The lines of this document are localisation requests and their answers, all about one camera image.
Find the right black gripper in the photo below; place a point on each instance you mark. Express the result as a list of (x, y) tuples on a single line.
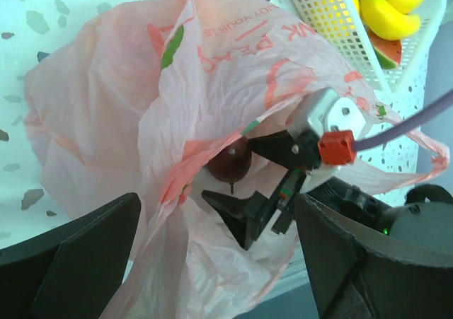
[(247, 218)]

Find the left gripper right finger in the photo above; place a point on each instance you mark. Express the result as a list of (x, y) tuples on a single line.
[(358, 272)]

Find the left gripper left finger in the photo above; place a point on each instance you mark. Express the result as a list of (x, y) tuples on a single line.
[(73, 270)]

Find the dark red plum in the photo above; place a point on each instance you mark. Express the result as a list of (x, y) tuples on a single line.
[(232, 163)]

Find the pink plastic bag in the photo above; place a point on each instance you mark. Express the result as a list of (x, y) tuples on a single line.
[(142, 99)]

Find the watermelon slice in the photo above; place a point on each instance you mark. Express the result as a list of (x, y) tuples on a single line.
[(388, 52)]

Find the yellow banana bunch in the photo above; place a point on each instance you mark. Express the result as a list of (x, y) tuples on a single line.
[(391, 19)]

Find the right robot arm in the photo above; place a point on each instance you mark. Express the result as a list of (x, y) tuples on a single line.
[(353, 203)]

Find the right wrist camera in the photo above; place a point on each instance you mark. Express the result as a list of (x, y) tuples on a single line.
[(325, 111)]

